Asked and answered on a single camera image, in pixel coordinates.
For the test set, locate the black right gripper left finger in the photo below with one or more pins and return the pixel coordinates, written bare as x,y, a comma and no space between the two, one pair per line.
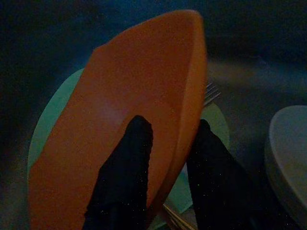
124,179

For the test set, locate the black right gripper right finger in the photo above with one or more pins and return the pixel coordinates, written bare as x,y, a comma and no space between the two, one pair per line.
216,187

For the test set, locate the metal fork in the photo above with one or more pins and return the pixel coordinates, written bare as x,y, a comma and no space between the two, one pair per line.
212,94

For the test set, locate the orange plastic bowl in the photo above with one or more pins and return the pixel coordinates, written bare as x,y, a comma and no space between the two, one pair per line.
132,83

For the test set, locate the grey bowl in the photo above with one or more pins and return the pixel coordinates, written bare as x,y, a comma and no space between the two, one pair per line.
290,143

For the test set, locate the green plate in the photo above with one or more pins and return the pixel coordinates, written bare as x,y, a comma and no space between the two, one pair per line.
55,107

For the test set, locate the stainless steel sink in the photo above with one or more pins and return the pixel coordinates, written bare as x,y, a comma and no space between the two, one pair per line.
36,36

